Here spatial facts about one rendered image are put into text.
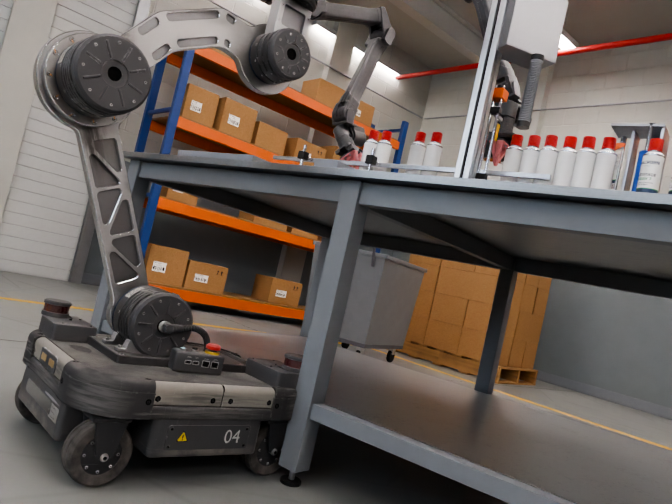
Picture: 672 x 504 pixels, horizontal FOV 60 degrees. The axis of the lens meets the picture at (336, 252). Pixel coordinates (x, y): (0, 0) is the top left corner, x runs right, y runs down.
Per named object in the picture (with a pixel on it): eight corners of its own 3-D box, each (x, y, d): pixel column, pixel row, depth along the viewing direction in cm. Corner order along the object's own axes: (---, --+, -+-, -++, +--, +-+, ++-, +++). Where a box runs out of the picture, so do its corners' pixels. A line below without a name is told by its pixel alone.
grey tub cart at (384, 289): (340, 346, 510) (365, 238, 515) (406, 365, 479) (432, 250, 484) (284, 344, 433) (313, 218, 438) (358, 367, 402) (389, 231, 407)
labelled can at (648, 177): (654, 219, 153) (669, 143, 154) (651, 214, 149) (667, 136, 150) (632, 217, 156) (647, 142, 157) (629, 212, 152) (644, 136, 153)
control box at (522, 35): (555, 64, 168) (569, 0, 169) (506, 44, 163) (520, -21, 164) (533, 73, 178) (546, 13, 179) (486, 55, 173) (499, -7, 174)
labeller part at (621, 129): (670, 139, 166) (670, 136, 166) (664, 126, 157) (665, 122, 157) (618, 138, 174) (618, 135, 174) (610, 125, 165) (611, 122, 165)
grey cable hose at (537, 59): (530, 130, 165) (546, 58, 166) (526, 125, 162) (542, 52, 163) (518, 129, 167) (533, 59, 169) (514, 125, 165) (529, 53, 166)
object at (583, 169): (587, 212, 163) (602, 140, 164) (582, 207, 159) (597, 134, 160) (568, 210, 166) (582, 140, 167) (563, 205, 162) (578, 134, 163)
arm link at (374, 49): (369, 30, 231) (389, 23, 223) (377, 40, 234) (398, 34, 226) (326, 117, 217) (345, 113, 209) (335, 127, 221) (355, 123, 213)
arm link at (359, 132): (331, 110, 218) (347, 106, 212) (354, 117, 226) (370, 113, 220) (329, 142, 218) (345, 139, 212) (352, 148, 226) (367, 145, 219)
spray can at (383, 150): (384, 191, 204) (397, 134, 205) (377, 187, 200) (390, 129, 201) (372, 190, 207) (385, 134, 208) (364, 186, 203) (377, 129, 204)
